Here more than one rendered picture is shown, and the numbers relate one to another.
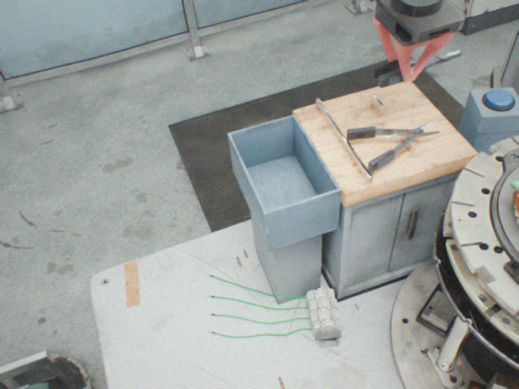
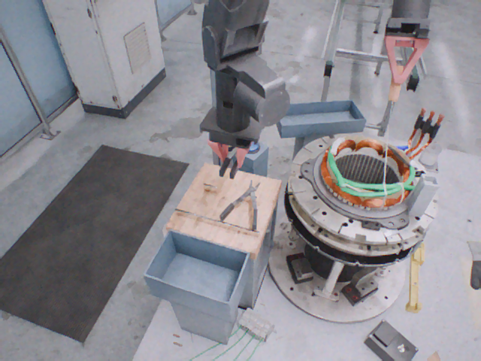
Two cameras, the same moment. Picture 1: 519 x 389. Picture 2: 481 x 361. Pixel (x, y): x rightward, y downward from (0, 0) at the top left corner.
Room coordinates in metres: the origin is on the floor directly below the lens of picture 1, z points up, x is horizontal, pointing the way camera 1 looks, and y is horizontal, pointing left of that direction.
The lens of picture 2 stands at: (0.27, 0.17, 1.59)
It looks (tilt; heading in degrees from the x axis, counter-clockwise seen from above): 45 degrees down; 303
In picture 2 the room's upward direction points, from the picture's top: straight up
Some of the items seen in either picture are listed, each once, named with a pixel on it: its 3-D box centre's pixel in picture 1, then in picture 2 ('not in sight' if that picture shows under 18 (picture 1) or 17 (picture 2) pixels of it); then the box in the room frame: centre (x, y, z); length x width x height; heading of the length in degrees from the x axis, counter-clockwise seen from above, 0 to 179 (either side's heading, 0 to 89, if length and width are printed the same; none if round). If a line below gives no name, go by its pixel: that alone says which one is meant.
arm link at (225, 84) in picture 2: not in sight; (235, 81); (0.53, -0.20, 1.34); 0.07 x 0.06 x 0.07; 160
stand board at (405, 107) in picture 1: (379, 136); (227, 206); (0.55, -0.18, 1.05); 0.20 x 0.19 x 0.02; 104
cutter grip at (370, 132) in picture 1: (361, 133); (226, 211); (0.52, -0.15, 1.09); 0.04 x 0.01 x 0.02; 89
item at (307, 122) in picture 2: not in sight; (313, 149); (0.52, -0.61, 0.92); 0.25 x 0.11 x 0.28; 41
